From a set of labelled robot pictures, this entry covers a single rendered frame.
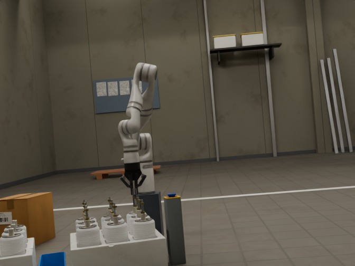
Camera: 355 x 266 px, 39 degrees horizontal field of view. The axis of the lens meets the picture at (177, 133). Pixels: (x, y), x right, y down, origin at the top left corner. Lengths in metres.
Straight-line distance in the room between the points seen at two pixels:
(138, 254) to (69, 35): 9.35
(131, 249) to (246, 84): 8.82
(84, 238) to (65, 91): 9.05
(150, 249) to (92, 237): 0.24
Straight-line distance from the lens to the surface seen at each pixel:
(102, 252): 2.09
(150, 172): 2.70
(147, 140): 2.69
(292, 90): 10.83
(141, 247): 2.10
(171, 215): 2.35
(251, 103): 10.69
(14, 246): 2.12
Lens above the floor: 0.60
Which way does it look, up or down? level
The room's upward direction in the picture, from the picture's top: 5 degrees counter-clockwise
